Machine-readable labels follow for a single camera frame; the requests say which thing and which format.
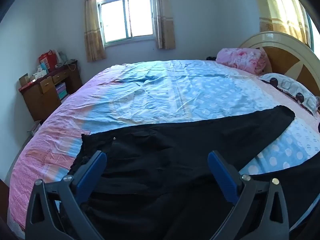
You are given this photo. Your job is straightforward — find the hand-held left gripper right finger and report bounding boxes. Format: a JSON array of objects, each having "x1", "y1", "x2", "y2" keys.
[{"x1": 207, "y1": 150, "x2": 290, "y2": 240}]

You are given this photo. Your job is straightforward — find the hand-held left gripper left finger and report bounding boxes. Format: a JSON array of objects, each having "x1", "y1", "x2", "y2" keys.
[{"x1": 25, "y1": 150, "x2": 108, "y2": 240}]

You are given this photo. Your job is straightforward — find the black pants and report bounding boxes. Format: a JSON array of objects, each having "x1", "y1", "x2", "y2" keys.
[{"x1": 59, "y1": 105, "x2": 320, "y2": 240}]

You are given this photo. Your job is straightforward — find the stack of coloured boxes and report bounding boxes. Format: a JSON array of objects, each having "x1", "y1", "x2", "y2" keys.
[{"x1": 55, "y1": 84, "x2": 68, "y2": 101}]

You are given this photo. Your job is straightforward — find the brown wooden desk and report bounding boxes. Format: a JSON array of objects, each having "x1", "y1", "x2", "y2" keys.
[{"x1": 19, "y1": 60, "x2": 83, "y2": 123}]

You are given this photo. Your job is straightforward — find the blue pink dotted bed sheet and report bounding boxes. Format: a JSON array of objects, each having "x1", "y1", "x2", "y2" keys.
[{"x1": 7, "y1": 59, "x2": 320, "y2": 230}]

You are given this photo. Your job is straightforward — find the grey patterned pillow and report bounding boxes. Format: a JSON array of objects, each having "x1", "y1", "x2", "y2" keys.
[{"x1": 259, "y1": 73, "x2": 319, "y2": 117}]

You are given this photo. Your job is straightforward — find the white tissue box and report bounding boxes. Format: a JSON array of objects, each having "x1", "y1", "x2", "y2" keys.
[{"x1": 32, "y1": 69, "x2": 48, "y2": 81}]

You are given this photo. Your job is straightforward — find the open cardboard box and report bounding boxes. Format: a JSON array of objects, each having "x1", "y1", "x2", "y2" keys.
[{"x1": 19, "y1": 73, "x2": 31, "y2": 87}]

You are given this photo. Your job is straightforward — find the pink floral folded blanket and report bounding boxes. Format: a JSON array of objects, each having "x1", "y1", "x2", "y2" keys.
[{"x1": 215, "y1": 47, "x2": 271, "y2": 75}]

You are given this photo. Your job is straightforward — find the red gift bag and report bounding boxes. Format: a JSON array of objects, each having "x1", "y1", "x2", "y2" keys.
[{"x1": 39, "y1": 50, "x2": 58, "y2": 72}]

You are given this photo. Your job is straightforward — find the wooden bed headboard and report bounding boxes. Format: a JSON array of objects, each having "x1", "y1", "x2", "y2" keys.
[{"x1": 239, "y1": 31, "x2": 320, "y2": 98}]

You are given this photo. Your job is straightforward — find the beige checked curtain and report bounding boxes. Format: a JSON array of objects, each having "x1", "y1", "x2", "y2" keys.
[
  {"x1": 84, "y1": 0, "x2": 107, "y2": 63},
  {"x1": 152, "y1": 0, "x2": 176, "y2": 50}
]

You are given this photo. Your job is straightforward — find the window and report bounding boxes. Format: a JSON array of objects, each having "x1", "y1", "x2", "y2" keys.
[{"x1": 96, "y1": 0, "x2": 154, "y2": 46}]

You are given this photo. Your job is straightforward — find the large yellow curtain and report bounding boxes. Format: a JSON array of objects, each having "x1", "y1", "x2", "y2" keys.
[{"x1": 252, "y1": 0, "x2": 312, "y2": 48}]

